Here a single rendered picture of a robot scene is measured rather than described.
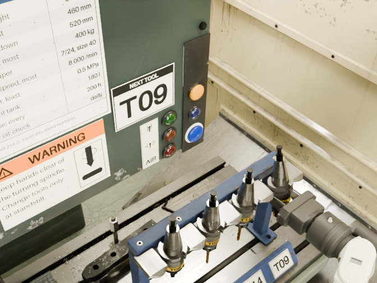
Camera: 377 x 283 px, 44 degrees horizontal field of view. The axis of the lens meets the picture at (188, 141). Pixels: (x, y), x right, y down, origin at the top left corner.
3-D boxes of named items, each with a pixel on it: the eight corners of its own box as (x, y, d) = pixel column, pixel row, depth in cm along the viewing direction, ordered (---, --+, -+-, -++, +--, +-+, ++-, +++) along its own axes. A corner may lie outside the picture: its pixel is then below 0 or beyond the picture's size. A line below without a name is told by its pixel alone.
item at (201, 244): (211, 242, 104) (211, 240, 103) (192, 255, 101) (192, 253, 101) (191, 223, 108) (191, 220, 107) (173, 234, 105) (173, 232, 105)
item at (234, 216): (246, 218, 109) (246, 216, 109) (229, 229, 107) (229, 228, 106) (225, 200, 113) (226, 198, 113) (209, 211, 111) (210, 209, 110)
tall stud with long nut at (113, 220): (123, 245, 139) (119, 218, 131) (115, 250, 138) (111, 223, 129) (118, 239, 141) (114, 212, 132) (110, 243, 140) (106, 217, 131)
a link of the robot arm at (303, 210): (313, 180, 116) (353, 209, 109) (306, 205, 122) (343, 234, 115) (279, 204, 109) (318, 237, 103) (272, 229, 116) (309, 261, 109)
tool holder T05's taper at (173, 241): (172, 235, 103) (172, 216, 99) (187, 246, 101) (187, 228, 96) (158, 247, 101) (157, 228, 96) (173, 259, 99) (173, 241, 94)
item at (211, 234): (208, 213, 111) (208, 206, 109) (228, 227, 108) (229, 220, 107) (191, 229, 107) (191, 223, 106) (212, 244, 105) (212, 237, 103)
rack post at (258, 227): (277, 237, 143) (294, 170, 123) (265, 246, 140) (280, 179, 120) (254, 216, 148) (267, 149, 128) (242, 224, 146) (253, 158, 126)
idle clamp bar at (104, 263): (162, 240, 141) (162, 227, 136) (92, 294, 127) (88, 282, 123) (151, 230, 144) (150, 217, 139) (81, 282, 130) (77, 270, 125)
